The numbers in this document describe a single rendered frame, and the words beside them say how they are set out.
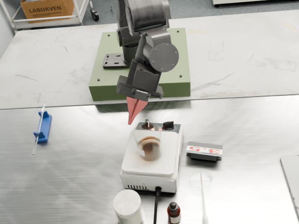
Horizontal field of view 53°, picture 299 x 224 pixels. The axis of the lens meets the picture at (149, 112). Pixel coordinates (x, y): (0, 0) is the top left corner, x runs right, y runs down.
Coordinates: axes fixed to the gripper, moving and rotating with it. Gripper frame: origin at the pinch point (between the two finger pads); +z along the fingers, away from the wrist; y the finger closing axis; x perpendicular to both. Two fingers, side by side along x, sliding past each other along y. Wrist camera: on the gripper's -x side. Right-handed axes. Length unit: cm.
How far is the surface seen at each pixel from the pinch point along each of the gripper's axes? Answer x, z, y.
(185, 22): 62, -24, 14
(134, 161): -4.5, 7.6, 3.1
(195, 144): 7.1, 4.5, 18.8
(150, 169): -6.9, 7.3, 6.8
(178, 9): 259, -33, 32
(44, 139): 13.8, 17.4, -21.2
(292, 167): -2.7, 0.0, 40.2
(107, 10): 276, -12, -39
